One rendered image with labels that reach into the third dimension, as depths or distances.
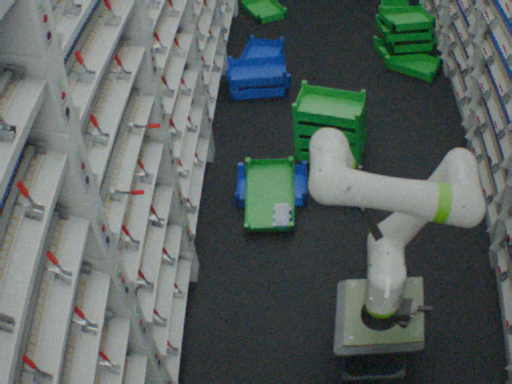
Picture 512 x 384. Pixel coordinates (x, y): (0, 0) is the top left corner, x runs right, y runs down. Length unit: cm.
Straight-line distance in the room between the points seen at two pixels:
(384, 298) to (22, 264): 126
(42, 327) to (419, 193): 106
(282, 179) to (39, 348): 190
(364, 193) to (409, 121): 170
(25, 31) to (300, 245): 193
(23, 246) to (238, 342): 151
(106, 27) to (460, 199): 107
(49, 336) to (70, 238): 27
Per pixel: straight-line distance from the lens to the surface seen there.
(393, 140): 334
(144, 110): 209
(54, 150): 139
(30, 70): 127
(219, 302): 272
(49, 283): 140
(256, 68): 368
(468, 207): 186
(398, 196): 181
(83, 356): 152
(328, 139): 186
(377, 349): 223
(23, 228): 125
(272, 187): 298
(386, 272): 209
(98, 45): 170
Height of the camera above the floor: 218
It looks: 45 degrees down
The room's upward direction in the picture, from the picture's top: 7 degrees counter-clockwise
